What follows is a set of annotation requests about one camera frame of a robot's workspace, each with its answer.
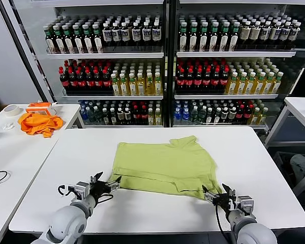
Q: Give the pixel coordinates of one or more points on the light green t-shirt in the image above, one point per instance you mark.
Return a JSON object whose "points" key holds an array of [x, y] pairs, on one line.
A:
{"points": [[155, 162]]}

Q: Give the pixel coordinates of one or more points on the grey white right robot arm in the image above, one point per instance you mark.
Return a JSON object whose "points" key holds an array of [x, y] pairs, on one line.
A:
{"points": [[254, 233]]}

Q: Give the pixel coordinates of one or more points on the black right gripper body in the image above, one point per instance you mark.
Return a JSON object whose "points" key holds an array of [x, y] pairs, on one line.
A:
{"points": [[225, 202]]}

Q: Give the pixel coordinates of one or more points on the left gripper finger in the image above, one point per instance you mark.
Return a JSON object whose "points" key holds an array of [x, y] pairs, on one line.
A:
{"points": [[95, 178], [114, 184]]}

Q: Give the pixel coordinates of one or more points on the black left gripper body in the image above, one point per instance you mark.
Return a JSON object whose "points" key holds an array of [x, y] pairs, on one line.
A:
{"points": [[99, 189]]}

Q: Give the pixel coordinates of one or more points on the dark bottle blue label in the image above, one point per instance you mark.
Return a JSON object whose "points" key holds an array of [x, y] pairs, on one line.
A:
{"points": [[156, 35], [146, 35], [125, 35], [275, 34], [294, 35], [107, 35], [116, 35], [284, 35], [265, 34], [136, 35]]}

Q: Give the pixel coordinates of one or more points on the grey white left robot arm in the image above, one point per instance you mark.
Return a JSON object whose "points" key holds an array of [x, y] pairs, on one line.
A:
{"points": [[66, 221]]}

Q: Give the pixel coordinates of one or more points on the large white work table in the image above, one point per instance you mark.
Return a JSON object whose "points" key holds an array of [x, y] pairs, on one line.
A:
{"points": [[91, 142]]}

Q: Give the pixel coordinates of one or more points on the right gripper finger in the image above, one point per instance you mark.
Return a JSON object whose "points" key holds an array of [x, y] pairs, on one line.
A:
{"points": [[210, 197], [231, 195]]}

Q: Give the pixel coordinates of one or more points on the dark bottle beige label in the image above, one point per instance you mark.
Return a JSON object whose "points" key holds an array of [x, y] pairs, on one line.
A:
{"points": [[255, 34], [245, 34]]}

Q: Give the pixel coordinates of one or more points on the blue water bottle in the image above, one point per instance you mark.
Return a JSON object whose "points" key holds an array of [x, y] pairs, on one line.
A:
{"points": [[84, 115], [177, 115], [185, 115]]}

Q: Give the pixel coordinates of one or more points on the small dark bottle white cap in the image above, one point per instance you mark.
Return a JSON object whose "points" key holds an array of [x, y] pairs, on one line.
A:
{"points": [[209, 117], [120, 117], [127, 117], [113, 117], [224, 114], [232, 114], [105, 117], [217, 117]]}

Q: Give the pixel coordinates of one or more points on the cola bottle red cap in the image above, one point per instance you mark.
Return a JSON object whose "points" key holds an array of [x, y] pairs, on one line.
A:
{"points": [[136, 117], [144, 117], [107, 82], [98, 82], [207, 81], [198, 81], [90, 82], [81, 82], [181, 81], [240, 114], [189, 81], [73, 82], [64, 82], [216, 81], [224, 81], [247, 114]]}

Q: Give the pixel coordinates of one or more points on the white side table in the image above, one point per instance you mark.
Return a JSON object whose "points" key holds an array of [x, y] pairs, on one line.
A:
{"points": [[15, 152], [301, 106]]}

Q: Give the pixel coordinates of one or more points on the grey bag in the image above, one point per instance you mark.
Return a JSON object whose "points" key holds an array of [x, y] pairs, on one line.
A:
{"points": [[302, 165]]}

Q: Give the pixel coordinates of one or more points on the white beverage cabinet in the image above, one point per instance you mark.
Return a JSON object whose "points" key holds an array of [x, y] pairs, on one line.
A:
{"points": [[104, 8], [231, 8]]}

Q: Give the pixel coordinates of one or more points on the green clear bottle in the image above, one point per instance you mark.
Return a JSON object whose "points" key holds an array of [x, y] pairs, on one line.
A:
{"points": [[194, 115], [202, 115], [91, 115], [98, 115]]}

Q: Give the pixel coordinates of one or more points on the black plastic crate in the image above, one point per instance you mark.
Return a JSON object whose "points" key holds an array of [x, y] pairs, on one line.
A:
{"points": [[282, 157]]}

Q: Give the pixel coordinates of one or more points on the dark bottle green cap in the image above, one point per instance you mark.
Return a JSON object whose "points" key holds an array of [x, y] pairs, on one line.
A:
{"points": [[193, 40], [59, 43], [224, 40], [89, 42], [50, 43], [214, 40], [183, 40], [78, 42], [97, 42], [69, 43], [233, 40], [203, 40]]}

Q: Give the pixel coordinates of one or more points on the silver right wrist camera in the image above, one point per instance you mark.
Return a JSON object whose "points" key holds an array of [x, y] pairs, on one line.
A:
{"points": [[245, 203]]}

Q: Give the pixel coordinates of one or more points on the white cabinet shelf board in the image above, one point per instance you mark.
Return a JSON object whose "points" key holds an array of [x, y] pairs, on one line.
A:
{"points": [[111, 97], [122, 125], [104, 55], [233, 54], [226, 96], [218, 126]]}

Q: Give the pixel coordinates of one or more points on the orange and white box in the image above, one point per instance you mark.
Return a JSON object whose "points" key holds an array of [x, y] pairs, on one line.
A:
{"points": [[38, 111]]}

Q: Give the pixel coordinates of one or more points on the beige tape roll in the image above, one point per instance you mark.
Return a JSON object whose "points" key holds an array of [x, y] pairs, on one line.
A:
{"points": [[7, 113]]}

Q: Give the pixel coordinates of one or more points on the crumpled orange cloth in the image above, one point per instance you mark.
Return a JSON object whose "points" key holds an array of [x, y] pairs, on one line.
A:
{"points": [[38, 124]]}

